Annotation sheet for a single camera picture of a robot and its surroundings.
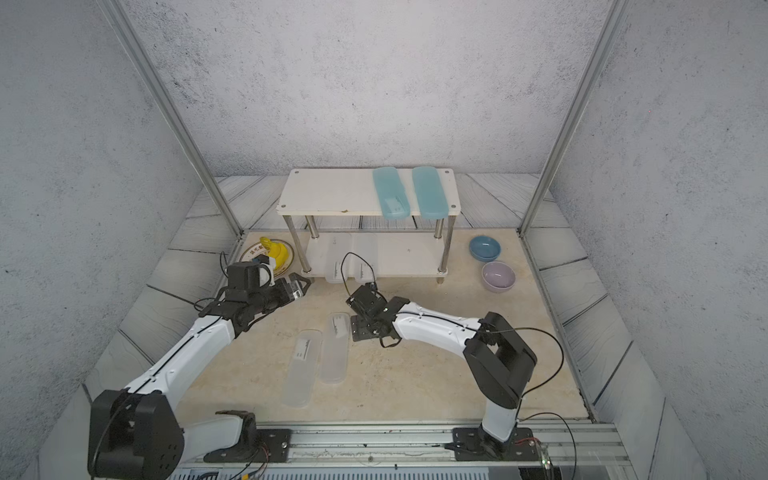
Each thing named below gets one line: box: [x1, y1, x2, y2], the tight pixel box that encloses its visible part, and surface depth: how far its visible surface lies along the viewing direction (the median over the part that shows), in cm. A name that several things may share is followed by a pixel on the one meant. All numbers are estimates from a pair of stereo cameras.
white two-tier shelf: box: [276, 168, 461, 283], surface depth 104 cm
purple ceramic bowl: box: [481, 261, 517, 293], surface depth 104 cm
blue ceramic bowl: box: [469, 235, 501, 262], surface depth 114 cm
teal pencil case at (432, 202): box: [412, 166, 449, 220], surface depth 85 cm
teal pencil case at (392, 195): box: [372, 167, 411, 219], surface depth 84 cm
